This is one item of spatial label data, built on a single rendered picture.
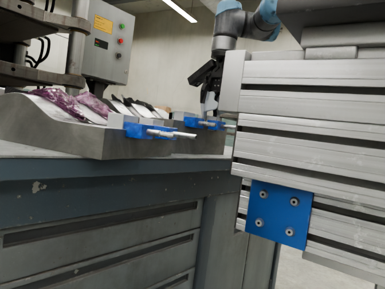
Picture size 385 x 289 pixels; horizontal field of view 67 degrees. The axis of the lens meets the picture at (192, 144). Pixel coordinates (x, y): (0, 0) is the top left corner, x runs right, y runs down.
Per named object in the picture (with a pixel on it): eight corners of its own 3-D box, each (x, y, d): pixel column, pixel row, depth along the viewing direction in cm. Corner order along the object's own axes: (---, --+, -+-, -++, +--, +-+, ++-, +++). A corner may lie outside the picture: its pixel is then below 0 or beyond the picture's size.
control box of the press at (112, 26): (109, 266, 173) (139, 15, 165) (58, 283, 149) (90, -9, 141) (89, 252, 186) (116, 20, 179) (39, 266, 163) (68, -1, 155)
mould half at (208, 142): (223, 155, 97) (229, 114, 96) (169, 153, 77) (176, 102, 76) (129, 137, 129) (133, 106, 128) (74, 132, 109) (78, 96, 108)
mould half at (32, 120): (171, 155, 72) (176, 111, 72) (101, 160, 48) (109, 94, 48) (29, 130, 91) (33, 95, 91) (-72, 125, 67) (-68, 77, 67)
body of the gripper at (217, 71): (224, 91, 84) (230, 49, 83) (200, 91, 89) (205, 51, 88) (238, 96, 89) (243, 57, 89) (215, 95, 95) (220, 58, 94)
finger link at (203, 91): (201, 101, 86) (209, 74, 87) (197, 101, 87) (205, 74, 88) (209, 107, 89) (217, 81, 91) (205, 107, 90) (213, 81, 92)
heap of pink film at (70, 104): (126, 125, 73) (130, 94, 73) (73, 120, 57) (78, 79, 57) (51, 114, 83) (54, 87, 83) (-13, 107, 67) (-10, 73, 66)
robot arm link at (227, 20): (247, 0, 85) (219, -5, 84) (242, 38, 85) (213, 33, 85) (242, 10, 92) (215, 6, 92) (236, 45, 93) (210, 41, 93)
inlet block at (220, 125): (240, 137, 87) (242, 119, 87) (231, 136, 83) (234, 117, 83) (205, 132, 95) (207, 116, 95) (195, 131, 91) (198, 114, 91)
